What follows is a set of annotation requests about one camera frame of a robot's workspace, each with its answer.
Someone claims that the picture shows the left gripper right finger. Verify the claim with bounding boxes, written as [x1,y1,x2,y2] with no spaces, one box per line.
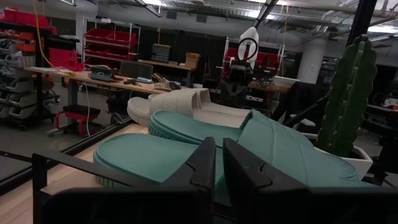
[223,138,398,224]

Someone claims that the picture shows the stack of grey trays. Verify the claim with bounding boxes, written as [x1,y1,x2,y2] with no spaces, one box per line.
[150,43,172,64]

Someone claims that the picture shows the red storage bins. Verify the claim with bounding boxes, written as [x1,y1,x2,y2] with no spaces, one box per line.
[0,7,57,35]

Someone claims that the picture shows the wooden workbench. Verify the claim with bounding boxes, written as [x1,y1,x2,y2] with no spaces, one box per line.
[24,66,194,95]

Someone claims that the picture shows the red stool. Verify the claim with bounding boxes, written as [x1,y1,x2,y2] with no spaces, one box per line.
[54,104,103,137]

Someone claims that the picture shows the white pillar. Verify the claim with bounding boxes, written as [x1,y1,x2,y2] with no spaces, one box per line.
[296,40,326,85]

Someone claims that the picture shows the dark chair back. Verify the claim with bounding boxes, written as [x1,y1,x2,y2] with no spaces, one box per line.
[119,60,154,80]

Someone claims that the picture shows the black table frame rail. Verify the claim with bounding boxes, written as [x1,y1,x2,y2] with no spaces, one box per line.
[0,117,133,195]

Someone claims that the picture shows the grey device on workbench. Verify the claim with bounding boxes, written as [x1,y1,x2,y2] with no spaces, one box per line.
[90,65,113,83]

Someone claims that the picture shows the wire rack with red bins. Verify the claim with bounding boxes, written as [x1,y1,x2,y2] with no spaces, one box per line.
[223,36,286,79]
[81,17,141,64]

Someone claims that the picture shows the rack of grey bins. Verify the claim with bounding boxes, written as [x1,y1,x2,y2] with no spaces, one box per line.
[0,39,60,127]

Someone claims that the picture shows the grey slide sandal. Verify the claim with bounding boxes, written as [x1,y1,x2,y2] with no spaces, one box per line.
[192,88,251,129]
[126,89,201,127]

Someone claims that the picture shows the yellow cable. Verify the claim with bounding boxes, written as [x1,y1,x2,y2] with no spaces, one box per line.
[32,0,76,77]

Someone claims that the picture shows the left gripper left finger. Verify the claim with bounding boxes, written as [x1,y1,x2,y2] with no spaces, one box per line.
[40,136,217,224]

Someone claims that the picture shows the cardboard box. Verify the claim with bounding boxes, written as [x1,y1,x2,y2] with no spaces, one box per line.
[185,52,201,70]

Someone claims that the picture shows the green cactus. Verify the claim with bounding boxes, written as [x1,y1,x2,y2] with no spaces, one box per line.
[314,34,379,158]

